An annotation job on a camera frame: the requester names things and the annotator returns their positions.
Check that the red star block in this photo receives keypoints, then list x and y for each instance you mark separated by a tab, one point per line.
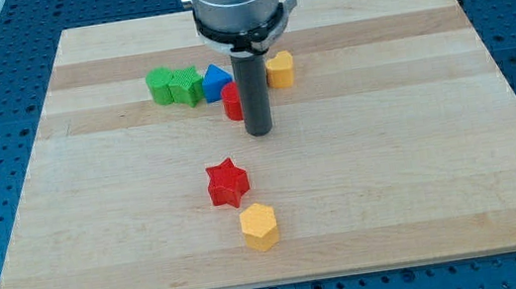
227	184

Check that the green star block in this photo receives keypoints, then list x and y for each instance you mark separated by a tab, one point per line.
185	86

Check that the red cylinder block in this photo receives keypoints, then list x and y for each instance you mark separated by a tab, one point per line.
231	101

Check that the yellow heart block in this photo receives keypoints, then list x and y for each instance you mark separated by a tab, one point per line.
280	70

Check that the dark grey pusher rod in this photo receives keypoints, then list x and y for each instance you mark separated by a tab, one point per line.
250	76

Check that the blue triangle block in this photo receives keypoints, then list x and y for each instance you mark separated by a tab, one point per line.
214	80

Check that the yellow hexagon block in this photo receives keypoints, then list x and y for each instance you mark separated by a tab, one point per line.
259	227

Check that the green cylinder block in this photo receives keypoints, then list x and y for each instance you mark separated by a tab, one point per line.
158	80

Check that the wooden board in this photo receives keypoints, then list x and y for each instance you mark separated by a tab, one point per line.
394	147

